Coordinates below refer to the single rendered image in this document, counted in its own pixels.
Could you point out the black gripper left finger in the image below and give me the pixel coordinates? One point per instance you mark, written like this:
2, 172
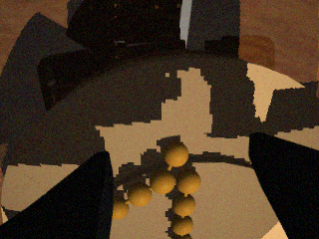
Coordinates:
78, 207

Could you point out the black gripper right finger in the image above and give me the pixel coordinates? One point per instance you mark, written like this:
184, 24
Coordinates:
288, 172

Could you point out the tan round board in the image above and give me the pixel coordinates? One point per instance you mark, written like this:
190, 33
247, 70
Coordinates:
209, 103

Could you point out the amber round bead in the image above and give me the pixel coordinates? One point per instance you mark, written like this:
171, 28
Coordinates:
187, 181
139, 194
162, 181
181, 226
188, 236
120, 209
183, 206
175, 154

